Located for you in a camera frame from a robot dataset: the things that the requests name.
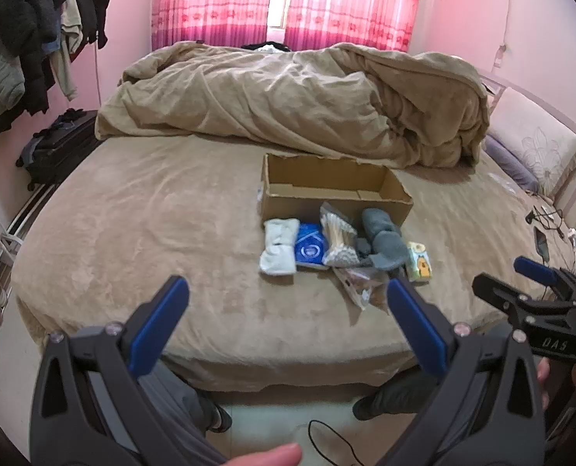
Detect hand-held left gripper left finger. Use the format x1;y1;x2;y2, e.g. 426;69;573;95
28;276;231;466

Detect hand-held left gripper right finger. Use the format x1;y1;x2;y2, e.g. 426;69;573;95
386;279;548;466

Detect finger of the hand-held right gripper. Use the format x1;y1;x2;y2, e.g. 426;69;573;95
514;256;576;302
471;273;576;323

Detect person's left hand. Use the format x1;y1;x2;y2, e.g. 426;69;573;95
227;443;303;466

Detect blue tissue packet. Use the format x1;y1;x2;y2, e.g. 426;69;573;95
295;223;330;270

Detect black charger cables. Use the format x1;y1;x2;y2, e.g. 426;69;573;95
526;204;567;238

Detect grey socks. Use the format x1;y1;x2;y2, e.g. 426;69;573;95
356;208;409;270

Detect pink curtain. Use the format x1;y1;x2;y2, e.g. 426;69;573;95
151;0;272;52
283;0;427;54

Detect beige floral headboard cushion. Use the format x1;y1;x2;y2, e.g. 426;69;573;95
489;87;576;200

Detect person's left leg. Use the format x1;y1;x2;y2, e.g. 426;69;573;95
89;364;231;466

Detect beige duvet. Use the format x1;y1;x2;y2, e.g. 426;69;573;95
96;41;491;170

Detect person's right hand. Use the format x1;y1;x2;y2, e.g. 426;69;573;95
535;356;553;409

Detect black floor cable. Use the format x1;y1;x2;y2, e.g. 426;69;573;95
307;420;381;466

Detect yellow green tissue pack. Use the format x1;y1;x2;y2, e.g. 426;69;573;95
406;242;435;283

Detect clear cotton swab bag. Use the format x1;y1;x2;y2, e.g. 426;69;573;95
319;202;359;268

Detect clear snack bag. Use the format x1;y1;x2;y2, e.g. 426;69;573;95
335;267;390;311

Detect black suitcase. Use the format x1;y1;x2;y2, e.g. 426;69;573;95
16;109;99;190

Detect white metal frame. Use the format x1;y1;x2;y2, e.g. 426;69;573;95
2;184;58;253

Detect black slipper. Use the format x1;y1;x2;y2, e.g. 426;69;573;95
205;398;233;434

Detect grey purple pillow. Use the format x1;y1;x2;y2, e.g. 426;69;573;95
484;133;541;192

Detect black phone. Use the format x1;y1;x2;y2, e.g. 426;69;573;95
534;228;552;259

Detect cardboard box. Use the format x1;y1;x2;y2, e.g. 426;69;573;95
258;153;414;241

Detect white cloth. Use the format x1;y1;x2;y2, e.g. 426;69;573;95
259;218;301;277

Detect row of hanging clothes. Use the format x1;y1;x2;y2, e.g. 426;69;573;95
0;0;110;141

